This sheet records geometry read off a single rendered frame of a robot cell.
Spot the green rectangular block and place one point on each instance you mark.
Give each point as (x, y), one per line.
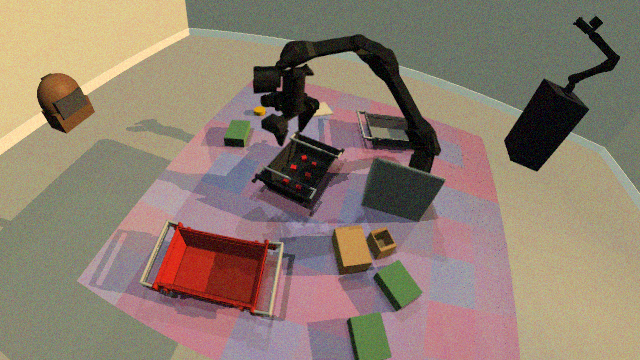
(397, 285)
(237, 133)
(368, 337)

